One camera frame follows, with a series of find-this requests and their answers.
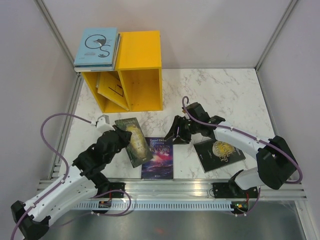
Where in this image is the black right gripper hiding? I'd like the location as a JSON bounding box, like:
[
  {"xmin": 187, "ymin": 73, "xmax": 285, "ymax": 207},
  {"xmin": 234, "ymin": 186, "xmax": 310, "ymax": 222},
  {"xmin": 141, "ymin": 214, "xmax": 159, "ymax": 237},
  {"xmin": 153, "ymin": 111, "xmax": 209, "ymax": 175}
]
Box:
[{"xmin": 164, "ymin": 115, "xmax": 199, "ymax": 145}]

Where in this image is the green gold cover book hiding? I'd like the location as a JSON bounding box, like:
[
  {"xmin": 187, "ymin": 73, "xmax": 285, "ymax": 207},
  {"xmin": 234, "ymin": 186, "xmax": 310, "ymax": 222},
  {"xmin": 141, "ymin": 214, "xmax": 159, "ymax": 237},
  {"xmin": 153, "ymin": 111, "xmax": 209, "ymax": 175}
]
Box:
[{"xmin": 115, "ymin": 117, "xmax": 153, "ymax": 168}]

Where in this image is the purple galaxy cover book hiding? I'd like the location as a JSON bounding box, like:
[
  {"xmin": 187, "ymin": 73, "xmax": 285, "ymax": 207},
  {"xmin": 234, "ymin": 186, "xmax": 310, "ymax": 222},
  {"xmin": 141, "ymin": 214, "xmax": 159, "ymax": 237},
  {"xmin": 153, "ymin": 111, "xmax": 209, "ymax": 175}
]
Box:
[{"xmin": 141, "ymin": 137, "xmax": 174, "ymax": 180}]

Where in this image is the black Moon Sixpence book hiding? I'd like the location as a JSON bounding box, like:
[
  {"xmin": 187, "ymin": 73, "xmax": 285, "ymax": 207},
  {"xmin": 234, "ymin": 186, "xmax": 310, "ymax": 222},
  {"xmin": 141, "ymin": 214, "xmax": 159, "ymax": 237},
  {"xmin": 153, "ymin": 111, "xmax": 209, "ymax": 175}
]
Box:
[{"xmin": 193, "ymin": 139, "xmax": 246, "ymax": 173}]

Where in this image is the yellow thin book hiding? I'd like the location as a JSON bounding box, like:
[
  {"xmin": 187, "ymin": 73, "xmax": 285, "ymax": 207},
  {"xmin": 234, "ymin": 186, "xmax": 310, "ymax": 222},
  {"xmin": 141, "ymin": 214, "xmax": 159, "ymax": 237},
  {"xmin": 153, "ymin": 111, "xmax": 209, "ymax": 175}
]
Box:
[{"xmin": 97, "ymin": 71, "xmax": 129, "ymax": 111}]

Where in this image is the blue 20000 Leagues book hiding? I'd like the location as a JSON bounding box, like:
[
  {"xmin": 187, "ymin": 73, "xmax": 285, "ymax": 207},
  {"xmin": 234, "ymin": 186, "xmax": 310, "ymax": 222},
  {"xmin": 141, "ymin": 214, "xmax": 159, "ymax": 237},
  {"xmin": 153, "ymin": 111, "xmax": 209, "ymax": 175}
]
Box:
[{"xmin": 74, "ymin": 33, "xmax": 121, "ymax": 71}]

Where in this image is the dark Wuthering Heights book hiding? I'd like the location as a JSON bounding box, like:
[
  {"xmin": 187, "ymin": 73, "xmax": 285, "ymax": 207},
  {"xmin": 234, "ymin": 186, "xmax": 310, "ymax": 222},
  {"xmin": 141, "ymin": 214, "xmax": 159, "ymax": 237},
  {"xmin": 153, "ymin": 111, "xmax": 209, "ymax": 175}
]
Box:
[{"xmin": 74, "ymin": 34, "xmax": 122, "ymax": 74}]

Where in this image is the light blue Old Man book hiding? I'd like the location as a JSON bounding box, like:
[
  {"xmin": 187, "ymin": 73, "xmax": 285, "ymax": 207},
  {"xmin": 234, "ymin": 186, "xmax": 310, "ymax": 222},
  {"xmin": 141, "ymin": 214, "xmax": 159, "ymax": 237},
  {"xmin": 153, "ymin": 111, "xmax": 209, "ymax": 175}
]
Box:
[{"xmin": 74, "ymin": 27, "xmax": 118, "ymax": 67}]

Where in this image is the grey thin book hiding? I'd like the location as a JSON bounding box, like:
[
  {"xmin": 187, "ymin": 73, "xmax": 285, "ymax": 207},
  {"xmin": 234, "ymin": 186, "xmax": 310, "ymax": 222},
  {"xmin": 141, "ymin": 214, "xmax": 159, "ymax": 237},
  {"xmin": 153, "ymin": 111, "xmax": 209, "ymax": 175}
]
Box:
[{"xmin": 95, "ymin": 72, "xmax": 101, "ymax": 89}]

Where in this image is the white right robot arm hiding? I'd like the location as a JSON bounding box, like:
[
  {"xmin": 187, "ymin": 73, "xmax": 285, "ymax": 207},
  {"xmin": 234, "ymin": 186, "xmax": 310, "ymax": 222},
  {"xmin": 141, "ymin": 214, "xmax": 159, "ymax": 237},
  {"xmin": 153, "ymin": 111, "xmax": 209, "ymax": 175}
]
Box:
[{"xmin": 165, "ymin": 96, "xmax": 303, "ymax": 197}]

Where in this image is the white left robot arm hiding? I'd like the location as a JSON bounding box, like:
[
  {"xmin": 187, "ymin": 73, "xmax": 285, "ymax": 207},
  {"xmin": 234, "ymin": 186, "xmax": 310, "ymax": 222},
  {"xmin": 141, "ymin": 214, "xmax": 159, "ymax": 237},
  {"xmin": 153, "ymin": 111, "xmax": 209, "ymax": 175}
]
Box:
[{"xmin": 10, "ymin": 126, "xmax": 132, "ymax": 240}]

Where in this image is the yellow wooden shelf box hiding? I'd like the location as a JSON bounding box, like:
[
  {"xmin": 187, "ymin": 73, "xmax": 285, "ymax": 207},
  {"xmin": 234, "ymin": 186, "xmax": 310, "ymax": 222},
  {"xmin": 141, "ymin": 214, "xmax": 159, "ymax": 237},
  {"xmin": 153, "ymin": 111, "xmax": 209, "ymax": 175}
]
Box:
[{"xmin": 82, "ymin": 30, "xmax": 163, "ymax": 113}]

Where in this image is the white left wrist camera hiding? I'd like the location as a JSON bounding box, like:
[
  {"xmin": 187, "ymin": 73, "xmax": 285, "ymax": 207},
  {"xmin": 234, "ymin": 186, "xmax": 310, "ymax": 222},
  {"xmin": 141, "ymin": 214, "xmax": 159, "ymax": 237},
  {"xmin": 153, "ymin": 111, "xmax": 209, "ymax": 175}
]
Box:
[{"xmin": 95, "ymin": 114, "xmax": 112, "ymax": 133}]

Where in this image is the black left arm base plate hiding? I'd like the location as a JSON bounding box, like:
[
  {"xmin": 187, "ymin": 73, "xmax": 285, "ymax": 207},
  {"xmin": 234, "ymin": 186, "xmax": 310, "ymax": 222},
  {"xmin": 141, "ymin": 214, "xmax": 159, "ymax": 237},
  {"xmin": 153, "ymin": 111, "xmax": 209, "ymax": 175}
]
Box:
[{"xmin": 97, "ymin": 182, "xmax": 126, "ymax": 199}]

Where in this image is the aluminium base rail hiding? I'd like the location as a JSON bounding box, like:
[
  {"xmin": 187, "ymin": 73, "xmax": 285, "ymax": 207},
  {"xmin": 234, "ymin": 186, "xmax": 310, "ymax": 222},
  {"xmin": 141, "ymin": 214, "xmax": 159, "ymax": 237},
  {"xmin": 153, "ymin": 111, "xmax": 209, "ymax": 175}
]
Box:
[{"xmin": 34, "ymin": 177, "xmax": 308, "ymax": 202}]

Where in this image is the aluminium corner post left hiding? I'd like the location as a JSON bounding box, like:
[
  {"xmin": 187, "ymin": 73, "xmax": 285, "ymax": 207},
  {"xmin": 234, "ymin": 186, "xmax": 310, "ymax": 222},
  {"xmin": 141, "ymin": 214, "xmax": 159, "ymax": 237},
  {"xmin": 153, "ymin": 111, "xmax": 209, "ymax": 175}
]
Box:
[{"xmin": 34, "ymin": 0, "xmax": 83, "ymax": 76}]

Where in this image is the aluminium corner post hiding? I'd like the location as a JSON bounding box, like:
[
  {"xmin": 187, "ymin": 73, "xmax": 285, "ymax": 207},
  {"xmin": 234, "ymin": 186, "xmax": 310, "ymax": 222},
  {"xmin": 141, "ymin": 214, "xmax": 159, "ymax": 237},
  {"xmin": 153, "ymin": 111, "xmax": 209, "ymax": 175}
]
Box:
[
  {"xmin": 254, "ymin": 0, "xmax": 300, "ymax": 72},
  {"xmin": 34, "ymin": 0, "xmax": 83, "ymax": 76}
]

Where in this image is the perforated cable duct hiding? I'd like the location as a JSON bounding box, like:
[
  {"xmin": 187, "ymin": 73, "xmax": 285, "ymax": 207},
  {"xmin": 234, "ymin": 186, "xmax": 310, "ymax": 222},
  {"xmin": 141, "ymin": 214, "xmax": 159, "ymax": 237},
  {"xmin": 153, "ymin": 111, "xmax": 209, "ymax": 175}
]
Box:
[{"xmin": 73, "ymin": 200, "xmax": 234, "ymax": 211}]

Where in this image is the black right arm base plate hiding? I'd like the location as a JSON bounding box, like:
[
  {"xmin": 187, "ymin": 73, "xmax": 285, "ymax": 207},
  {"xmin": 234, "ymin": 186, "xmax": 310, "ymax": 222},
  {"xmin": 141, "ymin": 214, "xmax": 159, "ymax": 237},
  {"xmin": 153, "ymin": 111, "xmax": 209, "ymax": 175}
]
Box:
[{"xmin": 212, "ymin": 182, "xmax": 259, "ymax": 199}]

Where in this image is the aluminium corner post right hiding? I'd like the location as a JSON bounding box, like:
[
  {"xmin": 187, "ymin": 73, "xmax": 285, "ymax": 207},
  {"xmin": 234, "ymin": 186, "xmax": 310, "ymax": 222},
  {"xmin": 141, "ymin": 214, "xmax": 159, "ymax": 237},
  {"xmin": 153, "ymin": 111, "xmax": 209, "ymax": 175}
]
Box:
[{"xmin": 254, "ymin": 0, "xmax": 300, "ymax": 72}]

